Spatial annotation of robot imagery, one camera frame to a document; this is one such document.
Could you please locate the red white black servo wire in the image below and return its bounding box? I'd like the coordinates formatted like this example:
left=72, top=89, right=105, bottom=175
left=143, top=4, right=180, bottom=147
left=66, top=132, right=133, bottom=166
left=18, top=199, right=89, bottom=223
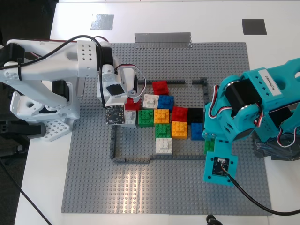
left=209, top=85, right=235, bottom=118
left=254, top=110, right=300, bottom=151
left=114, top=64, right=147, bottom=98

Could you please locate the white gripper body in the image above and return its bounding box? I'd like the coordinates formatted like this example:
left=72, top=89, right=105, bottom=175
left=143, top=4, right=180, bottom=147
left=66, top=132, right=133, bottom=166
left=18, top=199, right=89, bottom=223
left=97, top=64, right=139, bottom=108

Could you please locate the blue brick cube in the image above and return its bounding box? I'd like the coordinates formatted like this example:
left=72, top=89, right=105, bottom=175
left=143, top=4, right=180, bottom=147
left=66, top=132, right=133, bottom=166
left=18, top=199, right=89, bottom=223
left=158, top=94, right=175, bottom=110
left=190, top=122, right=206, bottom=141

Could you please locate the dark gray tape patch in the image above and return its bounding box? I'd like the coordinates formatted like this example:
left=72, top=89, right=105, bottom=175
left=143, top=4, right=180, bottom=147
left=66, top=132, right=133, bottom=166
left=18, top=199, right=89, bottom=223
left=241, top=19, right=267, bottom=36

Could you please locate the white brick cube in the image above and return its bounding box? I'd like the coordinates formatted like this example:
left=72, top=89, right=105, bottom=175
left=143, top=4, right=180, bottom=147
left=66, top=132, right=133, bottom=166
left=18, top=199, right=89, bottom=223
left=142, top=94, right=160, bottom=109
left=125, top=110, right=137, bottom=128
left=156, top=138, right=173, bottom=155

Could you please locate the red brick cube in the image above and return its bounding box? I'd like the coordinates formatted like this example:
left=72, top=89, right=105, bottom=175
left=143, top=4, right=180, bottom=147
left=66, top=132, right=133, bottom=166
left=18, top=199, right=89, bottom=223
left=172, top=105, right=189, bottom=123
left=125, top=97, right=143, bottom=111
left=152, top=80, right=170, bottom=96

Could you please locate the long gray tape strip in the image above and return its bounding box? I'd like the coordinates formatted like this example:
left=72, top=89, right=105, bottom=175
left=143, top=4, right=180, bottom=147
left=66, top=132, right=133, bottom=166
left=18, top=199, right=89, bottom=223
left=134, top=32, right=193, bottom=49

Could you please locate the yellow brick cube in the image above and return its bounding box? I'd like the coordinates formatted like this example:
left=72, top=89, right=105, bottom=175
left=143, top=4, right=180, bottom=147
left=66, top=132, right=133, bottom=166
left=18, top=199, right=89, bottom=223
left=171, top=121, right=189, bottom=140
left=153, top=108, right=170, bottom=124

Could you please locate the silver tape patch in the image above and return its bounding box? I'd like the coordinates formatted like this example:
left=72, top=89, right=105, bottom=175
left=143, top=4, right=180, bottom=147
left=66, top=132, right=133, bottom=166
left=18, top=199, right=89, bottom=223
left=90, top=14, right=115, bottom=30

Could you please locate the black camera cable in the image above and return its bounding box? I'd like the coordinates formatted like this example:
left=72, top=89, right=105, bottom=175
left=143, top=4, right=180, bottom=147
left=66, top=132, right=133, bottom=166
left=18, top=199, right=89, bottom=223
left=224, top=172, right=300, bottom=216
left=0, top=35, right=106, bottom=110

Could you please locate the black stand part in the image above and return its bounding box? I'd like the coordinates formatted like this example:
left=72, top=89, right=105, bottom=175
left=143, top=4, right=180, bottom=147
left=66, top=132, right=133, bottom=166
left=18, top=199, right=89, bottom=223
left=206, top=214, right=224, bottom=225

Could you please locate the gray studded baseplate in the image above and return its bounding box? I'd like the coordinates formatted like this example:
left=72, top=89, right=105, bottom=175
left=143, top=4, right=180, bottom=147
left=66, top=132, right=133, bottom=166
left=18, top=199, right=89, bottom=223
left=61, top=42, right=272, bottom=214

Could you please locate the white-mounted camera board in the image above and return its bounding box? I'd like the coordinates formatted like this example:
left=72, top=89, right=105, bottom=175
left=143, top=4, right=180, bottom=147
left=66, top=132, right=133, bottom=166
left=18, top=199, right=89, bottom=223
left=105, top=105, right=125, bottom=127

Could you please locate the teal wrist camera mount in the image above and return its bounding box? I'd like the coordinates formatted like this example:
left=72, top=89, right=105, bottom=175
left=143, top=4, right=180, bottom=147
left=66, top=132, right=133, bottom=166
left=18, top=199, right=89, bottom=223
left=202, top=138, right=239, bottom=188

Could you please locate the white Follower label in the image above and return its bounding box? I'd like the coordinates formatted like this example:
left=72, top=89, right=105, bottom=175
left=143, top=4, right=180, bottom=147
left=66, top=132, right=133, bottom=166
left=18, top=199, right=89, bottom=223
left=258, top=68, right=281, bottom=97

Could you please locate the black table clamp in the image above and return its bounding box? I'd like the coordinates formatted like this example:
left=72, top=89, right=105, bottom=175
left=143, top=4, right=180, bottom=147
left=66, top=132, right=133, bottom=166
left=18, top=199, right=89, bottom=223
left=0, top=121, right=46, bottom=142

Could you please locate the dark gray brick wall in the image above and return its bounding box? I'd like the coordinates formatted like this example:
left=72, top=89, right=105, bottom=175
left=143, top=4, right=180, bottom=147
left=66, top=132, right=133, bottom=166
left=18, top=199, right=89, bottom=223
left=149, top=154, right=207, bottom=161
left=203, top=84, right=210, bottom=104
left=110, top=125, right=117, bottom=160
left=192, top=78, right=209, bottom=86
left=138, top=79, right=186, bottom=86
left=113, top=157, right=151, bottom=164

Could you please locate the black brick cube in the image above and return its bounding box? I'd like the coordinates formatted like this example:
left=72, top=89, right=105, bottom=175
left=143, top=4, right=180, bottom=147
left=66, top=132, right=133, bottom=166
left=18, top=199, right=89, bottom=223
left=187, top=107, right=205, bottom=124

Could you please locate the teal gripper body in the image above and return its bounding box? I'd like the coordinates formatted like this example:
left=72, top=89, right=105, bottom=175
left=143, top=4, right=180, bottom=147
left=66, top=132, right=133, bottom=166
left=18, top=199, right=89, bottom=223
left=203, top=102, right=255, bottom=143

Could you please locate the green brick cube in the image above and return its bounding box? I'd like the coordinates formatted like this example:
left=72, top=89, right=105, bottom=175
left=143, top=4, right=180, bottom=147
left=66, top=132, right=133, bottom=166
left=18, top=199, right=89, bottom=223
left=204, top=138, right=216, bottom=155
left=155, top=123, right=173, bottom=139
left=138, top=109, right=155, bottom=128

